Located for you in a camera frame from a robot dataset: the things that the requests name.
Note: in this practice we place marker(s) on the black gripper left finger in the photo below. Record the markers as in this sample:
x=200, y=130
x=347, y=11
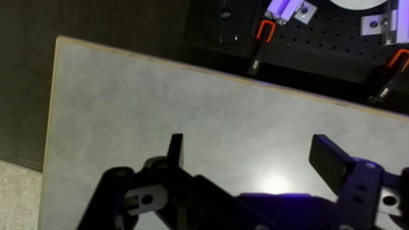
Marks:
x=115, y=191

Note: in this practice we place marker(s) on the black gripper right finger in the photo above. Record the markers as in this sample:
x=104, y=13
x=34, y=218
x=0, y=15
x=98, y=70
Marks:
x=358, y=186

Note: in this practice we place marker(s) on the aluminium extrusion bar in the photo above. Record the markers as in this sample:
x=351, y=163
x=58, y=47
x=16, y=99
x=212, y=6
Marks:
x=282, y=7
x=397, y=20

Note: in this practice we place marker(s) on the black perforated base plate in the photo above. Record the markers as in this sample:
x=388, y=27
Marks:
x=332, y=46

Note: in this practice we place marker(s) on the small aluminium corner bracket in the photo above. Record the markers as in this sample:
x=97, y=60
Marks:
x=306, y=13
x=372, y=25

